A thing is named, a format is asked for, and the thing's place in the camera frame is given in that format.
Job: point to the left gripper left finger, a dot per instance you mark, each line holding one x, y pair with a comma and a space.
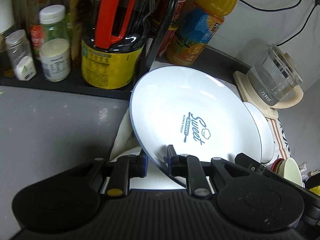
125, 168

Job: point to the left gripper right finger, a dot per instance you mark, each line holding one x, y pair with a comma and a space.
193, 170

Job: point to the white Sweet bakery plate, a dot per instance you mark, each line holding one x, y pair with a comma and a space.
195, 113

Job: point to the stacked cream bowls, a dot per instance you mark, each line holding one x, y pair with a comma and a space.
288, 169

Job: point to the white patterned dish towel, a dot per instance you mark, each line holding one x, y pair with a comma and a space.
125, 139

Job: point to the white plate underneath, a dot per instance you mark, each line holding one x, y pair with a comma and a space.
155, 178

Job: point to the striped patterned table cloth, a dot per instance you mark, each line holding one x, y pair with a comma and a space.
281, 145

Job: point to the small white plate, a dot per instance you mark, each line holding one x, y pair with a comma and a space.
265, 133

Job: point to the black shelf rack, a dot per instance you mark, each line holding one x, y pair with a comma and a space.
159, 21

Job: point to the glass kettle with beige lid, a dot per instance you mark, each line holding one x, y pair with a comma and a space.
272, 83

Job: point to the white capped seasoning bottle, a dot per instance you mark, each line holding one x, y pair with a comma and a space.
55, 45

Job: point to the orange juice bottle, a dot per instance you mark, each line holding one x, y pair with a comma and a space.
197, 29

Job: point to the small glass salt shaker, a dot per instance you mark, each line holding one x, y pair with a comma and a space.
21, 59

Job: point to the dark soy sauce jug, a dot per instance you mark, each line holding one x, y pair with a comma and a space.
115, 32

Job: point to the red label sauce bottle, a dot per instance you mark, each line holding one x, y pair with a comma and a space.
37, 38

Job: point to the red snack can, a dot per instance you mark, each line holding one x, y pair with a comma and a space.
172, 28

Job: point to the oil bottle white cap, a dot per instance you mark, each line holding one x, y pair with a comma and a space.
7, 27

